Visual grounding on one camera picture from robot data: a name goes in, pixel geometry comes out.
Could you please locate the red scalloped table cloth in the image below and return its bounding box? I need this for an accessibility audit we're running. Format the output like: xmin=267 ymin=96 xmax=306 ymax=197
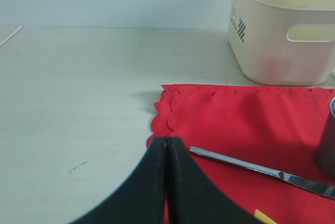
xmin=151 ymin=84 xmax=334 ymax=223

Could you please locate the stainless steel cup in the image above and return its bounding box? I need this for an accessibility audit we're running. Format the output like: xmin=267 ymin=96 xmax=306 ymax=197
xmin=316 ymin=98 xmax=334 ymax=178

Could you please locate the cream plastic tub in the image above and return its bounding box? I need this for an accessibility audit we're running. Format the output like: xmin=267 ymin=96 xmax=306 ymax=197
xmin=228 ymin=0 xmax=334 ymax=86

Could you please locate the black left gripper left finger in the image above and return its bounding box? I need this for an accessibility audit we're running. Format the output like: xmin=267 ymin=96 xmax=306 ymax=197
xmin=73 ymin=137 xmax=167 ymax=224

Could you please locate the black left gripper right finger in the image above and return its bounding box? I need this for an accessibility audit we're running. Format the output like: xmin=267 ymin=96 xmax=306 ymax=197
xmin=166 ymin=137 xmax=261 ymax=223

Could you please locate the metal table knife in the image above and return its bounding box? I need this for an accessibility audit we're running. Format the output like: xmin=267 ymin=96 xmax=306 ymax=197
xmin=189 ymin=146 xmax=334 ymax=200

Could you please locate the yellow cheese wedge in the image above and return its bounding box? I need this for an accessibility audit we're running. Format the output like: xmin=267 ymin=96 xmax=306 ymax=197
xmin=254 ymin=209 xmax=277 ymax=224

